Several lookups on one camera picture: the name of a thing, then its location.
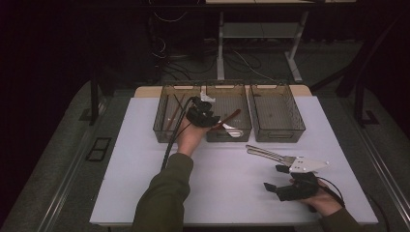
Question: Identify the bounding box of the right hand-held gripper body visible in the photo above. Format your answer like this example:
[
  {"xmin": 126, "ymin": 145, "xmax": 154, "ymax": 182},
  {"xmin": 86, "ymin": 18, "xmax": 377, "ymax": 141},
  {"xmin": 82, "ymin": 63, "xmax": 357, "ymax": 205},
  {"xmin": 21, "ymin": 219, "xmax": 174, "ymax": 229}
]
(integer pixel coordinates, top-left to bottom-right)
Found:
[{"xmin": 275, "ymin": 157, "xmax": 331, "ymax": 202}]

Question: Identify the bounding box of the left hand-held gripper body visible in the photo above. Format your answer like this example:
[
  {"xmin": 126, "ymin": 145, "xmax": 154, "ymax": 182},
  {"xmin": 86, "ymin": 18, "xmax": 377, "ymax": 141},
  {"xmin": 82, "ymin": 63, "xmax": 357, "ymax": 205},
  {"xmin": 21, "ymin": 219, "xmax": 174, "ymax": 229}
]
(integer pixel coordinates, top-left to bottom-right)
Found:
[{"xmin": 187, "ymin": 91, "xmax": 216, "ymax": 128}]

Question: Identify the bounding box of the brown wooden spoon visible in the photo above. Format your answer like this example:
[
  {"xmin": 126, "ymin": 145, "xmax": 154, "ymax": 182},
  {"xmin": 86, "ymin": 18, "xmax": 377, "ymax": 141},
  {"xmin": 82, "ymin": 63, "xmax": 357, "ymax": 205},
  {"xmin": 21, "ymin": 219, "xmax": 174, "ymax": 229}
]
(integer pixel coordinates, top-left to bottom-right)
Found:
[{"xmin": 210, "ymin": 108, "xmax": 242, "ymax": 131}]

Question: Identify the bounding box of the translucent grey plastic bin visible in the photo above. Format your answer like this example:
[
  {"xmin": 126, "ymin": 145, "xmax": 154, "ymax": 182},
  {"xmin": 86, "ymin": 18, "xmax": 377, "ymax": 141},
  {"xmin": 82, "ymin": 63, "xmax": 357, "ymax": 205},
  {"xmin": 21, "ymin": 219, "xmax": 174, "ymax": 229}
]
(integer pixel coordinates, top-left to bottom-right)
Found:
[
  {"xmin": 248, "ymin": 83, "xmax": 307, "ymax": 143},
  {"xmin": 205, "ymin": 83, "xmax": 253, "ymax": 143},
  {"xmin": 153, "ymin": 84, "xmax": 202, "ymax": 144}
]

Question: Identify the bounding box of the brown wooden chopstick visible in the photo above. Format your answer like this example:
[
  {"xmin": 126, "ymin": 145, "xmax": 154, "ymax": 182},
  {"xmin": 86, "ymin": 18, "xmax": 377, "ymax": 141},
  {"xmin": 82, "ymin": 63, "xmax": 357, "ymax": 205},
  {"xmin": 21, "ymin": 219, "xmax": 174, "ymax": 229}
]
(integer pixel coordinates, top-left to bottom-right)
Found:
[{"xmin": 163, "ymin": 93, "xmax": 187, "ymax": 131}]

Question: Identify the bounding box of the person's left hand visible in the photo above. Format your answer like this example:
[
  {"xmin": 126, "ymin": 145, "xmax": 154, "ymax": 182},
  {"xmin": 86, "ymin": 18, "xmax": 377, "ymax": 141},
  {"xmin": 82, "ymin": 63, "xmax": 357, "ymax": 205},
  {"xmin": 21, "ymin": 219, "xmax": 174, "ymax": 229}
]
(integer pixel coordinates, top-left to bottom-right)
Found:
[{"xmin": 177, "ymin": 116, "xmax": 211, "ymax": 158}]

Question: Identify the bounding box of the person's right hand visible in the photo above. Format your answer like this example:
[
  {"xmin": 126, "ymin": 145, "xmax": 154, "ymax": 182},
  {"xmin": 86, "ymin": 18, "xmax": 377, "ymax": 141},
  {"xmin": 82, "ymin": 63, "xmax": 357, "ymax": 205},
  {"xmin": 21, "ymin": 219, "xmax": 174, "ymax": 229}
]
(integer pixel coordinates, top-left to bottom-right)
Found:
[{"xmin": 298, "ymin": 178, "xmax": 343, "ymax": 218}]

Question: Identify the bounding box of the white table cover sheet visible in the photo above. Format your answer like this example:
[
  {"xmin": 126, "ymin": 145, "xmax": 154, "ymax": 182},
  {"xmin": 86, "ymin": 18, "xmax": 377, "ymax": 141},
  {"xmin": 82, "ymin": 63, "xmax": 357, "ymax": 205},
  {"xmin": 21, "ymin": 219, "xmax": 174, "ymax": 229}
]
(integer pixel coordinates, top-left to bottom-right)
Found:
[{"xmin": 89, "ymin": 95, "xmax": 379, "ymax": 226}]

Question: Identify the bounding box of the black metal stand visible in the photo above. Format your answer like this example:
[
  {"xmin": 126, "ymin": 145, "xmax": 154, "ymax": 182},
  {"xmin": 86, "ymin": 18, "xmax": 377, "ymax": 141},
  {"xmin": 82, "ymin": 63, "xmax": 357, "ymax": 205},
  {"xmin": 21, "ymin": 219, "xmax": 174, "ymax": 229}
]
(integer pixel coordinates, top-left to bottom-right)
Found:
[
  {"xmin": 78, "ymin": 69, "xmax": 109, "ymax": 127},
  {"xmin": 352, "ymin": 81, "xmax": 381, "ymax": 129}
]

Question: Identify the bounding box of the black tripod stand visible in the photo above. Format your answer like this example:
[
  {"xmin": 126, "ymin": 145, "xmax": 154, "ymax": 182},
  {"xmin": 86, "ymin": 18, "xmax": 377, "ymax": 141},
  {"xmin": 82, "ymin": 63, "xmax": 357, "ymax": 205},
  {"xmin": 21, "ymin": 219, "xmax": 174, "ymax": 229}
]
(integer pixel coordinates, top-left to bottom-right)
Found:
[{"xmin": 308, "ymin": 13, "xmax": 410, "ymax": 98}]

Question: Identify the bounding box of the left hand-held gripper black cable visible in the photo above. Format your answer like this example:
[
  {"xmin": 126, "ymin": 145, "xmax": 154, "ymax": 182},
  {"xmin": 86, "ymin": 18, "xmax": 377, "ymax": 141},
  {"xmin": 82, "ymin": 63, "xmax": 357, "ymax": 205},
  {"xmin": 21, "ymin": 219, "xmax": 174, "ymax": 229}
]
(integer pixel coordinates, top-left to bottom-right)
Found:
[{"xmin": 160, "ymin": 96, "xmax": 202, "ymax": 172}]

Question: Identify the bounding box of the hand-held gripper black cable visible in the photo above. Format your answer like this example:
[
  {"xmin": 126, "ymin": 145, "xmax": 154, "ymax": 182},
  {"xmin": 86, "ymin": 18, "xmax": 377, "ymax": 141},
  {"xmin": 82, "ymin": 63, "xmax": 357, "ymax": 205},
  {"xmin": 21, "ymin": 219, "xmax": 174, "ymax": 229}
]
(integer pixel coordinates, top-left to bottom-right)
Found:
[
  {"xmin": 160, "ymin": 96, "xmax": 202, "ymax": 172},
  {"xmin": 317, "ymin": 176, "xmax": 346, "ymax": 209}
]

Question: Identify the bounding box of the right hand-held gripper black cable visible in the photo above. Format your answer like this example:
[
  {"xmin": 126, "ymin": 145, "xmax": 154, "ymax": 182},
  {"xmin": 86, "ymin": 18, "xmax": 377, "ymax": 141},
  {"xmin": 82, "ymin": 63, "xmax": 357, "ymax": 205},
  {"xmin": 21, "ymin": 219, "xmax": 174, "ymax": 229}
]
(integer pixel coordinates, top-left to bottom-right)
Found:
[{"xmin": 317, "ymin": 176, "xmax": 346, "ymax": 209}]

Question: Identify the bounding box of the tangle of black floor cables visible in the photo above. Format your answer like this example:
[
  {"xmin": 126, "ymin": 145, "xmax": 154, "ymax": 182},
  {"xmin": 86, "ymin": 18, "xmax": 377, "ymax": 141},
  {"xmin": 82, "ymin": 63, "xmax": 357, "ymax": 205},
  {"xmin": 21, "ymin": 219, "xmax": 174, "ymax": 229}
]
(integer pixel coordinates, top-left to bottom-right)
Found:
[{"xmin": 149, "ymin": 9, "xmax": 223, "ymax": 81}]

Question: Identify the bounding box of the white floor cable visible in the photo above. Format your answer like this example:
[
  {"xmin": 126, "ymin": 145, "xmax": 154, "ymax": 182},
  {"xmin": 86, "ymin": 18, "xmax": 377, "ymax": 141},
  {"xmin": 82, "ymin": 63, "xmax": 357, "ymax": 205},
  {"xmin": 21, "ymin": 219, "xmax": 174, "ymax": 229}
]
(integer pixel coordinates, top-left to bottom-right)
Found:
[{"xmin": 231, "ymin": 49, "xmax": 278, "ymax": 81}]

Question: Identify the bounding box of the white metal desk frame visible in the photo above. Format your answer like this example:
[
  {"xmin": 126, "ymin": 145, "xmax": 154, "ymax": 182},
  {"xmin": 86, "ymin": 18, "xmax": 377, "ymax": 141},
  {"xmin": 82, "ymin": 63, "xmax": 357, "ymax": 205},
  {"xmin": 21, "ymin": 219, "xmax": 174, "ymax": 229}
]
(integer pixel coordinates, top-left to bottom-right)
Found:
[{"xmin": 204, "ymin": 0, "xmax": 357, "ymax": 83}]

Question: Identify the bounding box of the metal floor rail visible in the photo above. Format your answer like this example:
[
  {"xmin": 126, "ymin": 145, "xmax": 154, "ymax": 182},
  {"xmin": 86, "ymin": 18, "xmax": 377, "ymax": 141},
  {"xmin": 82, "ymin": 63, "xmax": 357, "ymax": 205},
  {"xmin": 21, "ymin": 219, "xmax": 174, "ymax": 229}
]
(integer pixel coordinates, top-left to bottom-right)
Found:
[
  {"xmin": 35, "ymin": 105, "xmax": 107, "ymax": 232},
  {"xmin": 349, "ymin": 115, "xmax": 410, "ymax": 226}
]

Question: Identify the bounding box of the black floor socket frame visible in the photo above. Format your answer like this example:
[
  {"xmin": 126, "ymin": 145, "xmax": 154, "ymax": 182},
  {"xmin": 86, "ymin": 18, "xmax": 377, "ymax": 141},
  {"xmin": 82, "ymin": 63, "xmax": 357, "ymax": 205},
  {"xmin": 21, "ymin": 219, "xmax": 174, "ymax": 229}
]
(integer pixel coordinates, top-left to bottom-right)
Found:
[{"xmin": 84, "ymin": 136, "xmax": 113, "ymax": 162}]

